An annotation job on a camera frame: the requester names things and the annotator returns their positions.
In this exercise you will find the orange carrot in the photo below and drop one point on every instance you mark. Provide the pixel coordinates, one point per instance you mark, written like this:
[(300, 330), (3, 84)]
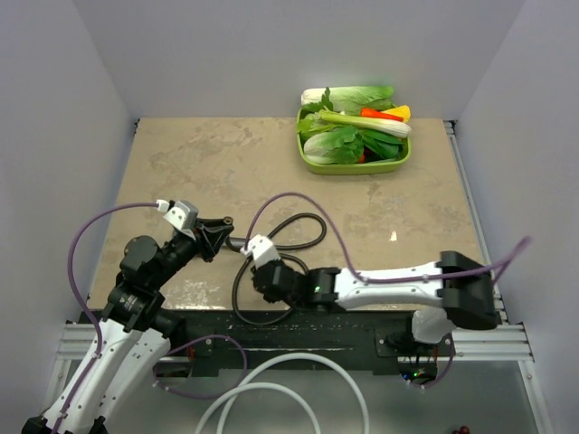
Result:
[(371, 113)]

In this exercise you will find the grey shower head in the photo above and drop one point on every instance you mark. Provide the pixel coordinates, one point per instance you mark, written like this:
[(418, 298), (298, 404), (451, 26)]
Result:
[(236, 244)]

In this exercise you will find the green celery stalk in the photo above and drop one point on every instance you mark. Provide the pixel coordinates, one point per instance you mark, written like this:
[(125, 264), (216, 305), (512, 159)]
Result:
[(392, 127)]

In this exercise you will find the napa cabbage in front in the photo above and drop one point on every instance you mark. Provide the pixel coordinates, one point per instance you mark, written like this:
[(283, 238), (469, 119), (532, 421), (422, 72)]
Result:
[(342, 146)]

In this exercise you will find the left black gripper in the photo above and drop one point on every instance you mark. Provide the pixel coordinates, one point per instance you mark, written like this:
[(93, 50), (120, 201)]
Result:
[(207, 244)]

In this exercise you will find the green vegetable tray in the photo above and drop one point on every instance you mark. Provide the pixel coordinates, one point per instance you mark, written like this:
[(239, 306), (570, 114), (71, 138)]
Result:
[(309, 124)]

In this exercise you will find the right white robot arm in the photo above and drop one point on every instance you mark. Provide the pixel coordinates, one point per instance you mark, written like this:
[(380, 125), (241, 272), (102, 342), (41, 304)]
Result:
[(450, 291)]

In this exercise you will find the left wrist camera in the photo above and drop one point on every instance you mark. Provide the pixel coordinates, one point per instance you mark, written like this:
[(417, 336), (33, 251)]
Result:
[(181, 215)]

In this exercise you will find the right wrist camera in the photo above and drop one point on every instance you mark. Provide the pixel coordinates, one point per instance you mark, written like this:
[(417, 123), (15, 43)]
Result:
[(260, 250)]

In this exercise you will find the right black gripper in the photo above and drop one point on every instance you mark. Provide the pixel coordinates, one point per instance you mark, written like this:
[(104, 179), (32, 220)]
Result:
[(280, 262)]

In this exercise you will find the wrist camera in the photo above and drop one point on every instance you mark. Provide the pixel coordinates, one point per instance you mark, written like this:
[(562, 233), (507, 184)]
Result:
[(260, 250), (181, 215)]

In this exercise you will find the dark green leafy vegetable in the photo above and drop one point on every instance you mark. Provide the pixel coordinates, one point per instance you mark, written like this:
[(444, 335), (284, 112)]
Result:
[(382, 145)]

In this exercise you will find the black mounting base plate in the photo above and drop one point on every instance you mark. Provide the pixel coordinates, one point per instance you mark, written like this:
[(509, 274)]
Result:
[(378, 342)]

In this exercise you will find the yellow pepper piece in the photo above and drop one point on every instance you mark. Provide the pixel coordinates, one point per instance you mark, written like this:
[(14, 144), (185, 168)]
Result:
[(403, 112)]

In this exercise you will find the napa cabbage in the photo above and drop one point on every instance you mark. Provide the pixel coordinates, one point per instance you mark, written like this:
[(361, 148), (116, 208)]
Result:
[(350, 99), (342, 146)]

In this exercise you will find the napa cabbage at back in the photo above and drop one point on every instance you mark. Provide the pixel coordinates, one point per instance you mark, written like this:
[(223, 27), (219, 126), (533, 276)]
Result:
[(350, 99)]

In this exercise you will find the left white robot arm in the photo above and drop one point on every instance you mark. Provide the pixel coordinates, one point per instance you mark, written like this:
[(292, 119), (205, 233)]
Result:
[(133, 331)]

